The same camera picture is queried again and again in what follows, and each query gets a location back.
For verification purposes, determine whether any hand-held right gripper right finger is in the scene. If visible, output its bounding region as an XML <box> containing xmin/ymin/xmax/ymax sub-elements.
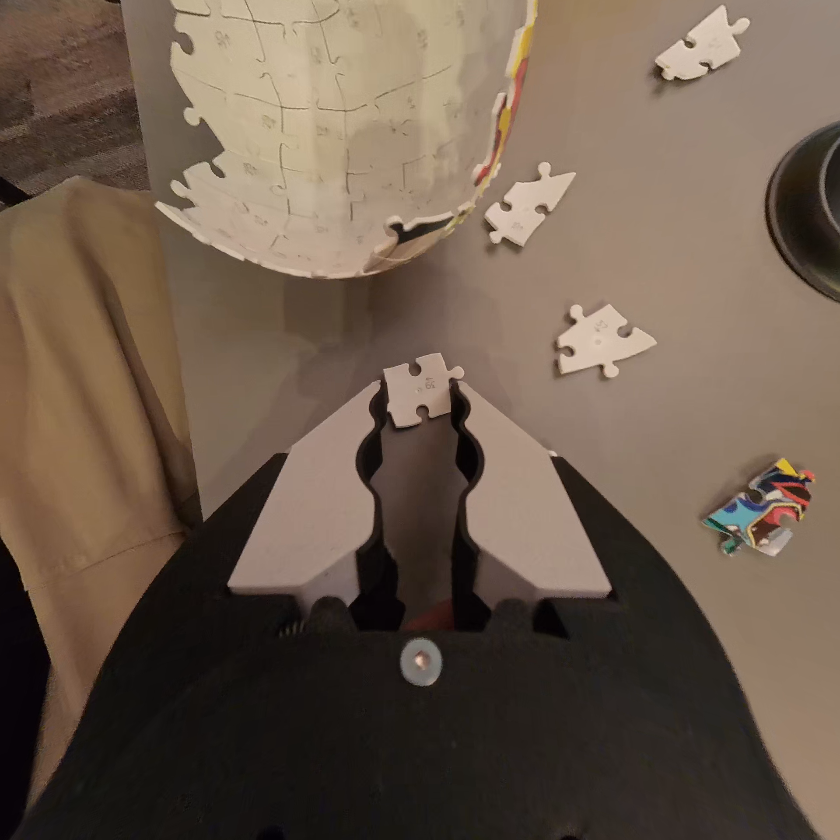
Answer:
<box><xmin>449</xmin><ymin>381</ymin><xmax>613</xmax><ymax>631</ymax></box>

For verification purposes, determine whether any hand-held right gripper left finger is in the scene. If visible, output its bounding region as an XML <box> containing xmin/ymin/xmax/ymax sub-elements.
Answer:
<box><xmin>227</xmin><ymin>379</ymin><xmax>399</xmax><ymax>631</ymax></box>

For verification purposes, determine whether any partly built puzzle ball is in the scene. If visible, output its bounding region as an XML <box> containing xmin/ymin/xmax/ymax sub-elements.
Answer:
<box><xmin>155</xmin><ymin>0</ymin><xmax>540</xmax><ymax>280</ymax></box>

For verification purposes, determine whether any black round ball stand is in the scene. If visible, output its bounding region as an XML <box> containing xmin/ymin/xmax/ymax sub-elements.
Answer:
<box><xmin>765</xmin><ymin>120</ymin><xmax>840</xmax><ymax>303</ymax></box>

